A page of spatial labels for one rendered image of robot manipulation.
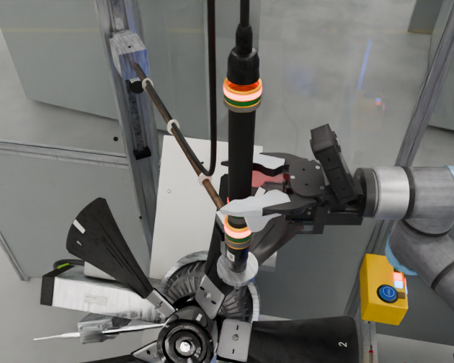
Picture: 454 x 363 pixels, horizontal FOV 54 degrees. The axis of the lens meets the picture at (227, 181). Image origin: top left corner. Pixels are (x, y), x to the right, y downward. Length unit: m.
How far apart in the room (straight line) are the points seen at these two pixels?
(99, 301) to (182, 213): 0.30
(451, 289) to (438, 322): 1.60
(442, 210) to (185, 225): 0.70
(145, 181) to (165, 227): 0.35
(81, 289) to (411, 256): 0.78
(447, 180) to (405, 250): 0.13
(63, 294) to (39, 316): 1.36
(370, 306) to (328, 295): 0.89
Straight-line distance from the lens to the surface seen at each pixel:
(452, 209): 0.67
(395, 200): 0.63
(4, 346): 2.55
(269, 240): 0.88
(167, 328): 0.95
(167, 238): 1.19
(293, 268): 1.97
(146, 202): 1.58
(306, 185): 0.61
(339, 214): 0.66
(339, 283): 2.03
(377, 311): 1.26
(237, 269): 0.74
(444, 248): 0.72
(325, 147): 0.55
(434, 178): 0.66
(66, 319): 2.51
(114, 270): 1.03
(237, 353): 0.98
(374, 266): 1.30
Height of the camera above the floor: 2.08
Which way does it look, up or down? 44 degrees down
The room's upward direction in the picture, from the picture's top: straight up
